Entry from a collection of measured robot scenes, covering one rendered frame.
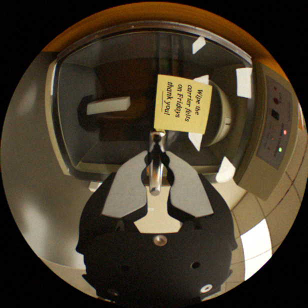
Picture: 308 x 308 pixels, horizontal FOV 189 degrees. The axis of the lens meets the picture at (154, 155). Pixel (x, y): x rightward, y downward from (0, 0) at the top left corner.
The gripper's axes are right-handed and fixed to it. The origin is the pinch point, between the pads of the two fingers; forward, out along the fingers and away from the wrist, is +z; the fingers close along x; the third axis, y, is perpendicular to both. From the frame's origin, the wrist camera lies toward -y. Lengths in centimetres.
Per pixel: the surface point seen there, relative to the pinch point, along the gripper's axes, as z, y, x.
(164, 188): 49, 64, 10
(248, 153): 4.1, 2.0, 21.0
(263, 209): 1, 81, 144
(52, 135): 5.3, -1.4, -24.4
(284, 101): -1.9, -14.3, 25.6
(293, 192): -23, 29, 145
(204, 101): 4.0, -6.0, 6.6
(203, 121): 4.0, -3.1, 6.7
